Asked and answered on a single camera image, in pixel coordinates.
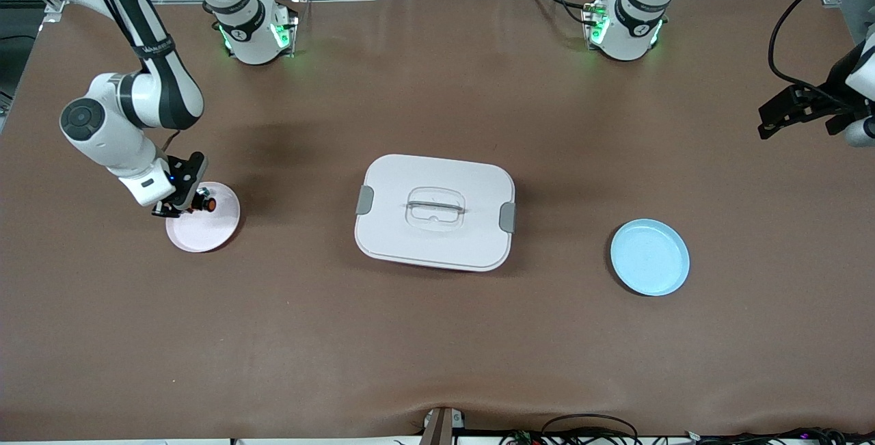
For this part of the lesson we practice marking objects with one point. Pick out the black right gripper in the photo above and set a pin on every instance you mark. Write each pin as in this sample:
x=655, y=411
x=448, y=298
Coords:
x=186, y=184

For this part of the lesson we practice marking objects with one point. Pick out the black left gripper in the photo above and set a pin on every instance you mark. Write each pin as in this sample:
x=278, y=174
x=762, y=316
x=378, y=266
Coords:
x=835, y=78

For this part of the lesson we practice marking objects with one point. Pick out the orange black push-button switch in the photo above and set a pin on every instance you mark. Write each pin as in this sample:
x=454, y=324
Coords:
x=210, y=204

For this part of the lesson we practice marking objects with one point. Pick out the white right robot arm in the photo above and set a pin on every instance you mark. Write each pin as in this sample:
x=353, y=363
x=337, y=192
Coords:
x=102, y=130

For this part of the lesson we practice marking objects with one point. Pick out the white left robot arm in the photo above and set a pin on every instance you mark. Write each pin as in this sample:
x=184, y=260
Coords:
x=629, y=28

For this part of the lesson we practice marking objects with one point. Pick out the pink round plate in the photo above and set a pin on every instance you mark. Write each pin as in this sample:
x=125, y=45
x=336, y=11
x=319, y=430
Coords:
x=205, y=233

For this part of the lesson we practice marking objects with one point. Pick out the grey box latch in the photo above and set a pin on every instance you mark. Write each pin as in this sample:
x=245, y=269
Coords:
x=364, y=199
x=507, y=217

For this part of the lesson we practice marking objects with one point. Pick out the blue round plate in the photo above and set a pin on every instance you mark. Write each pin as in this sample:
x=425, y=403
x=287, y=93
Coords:
x=649, y=260

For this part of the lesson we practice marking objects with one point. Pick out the white lidded storage box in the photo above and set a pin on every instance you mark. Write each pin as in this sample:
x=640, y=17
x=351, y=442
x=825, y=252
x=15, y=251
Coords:
x=437, y=178

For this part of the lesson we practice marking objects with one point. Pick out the brown table cover mat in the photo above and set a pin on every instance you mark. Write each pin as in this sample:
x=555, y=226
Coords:
x=437, y=335

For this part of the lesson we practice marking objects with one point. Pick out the brown camera mount post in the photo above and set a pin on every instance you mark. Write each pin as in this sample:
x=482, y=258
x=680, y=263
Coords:
x=441, y=428

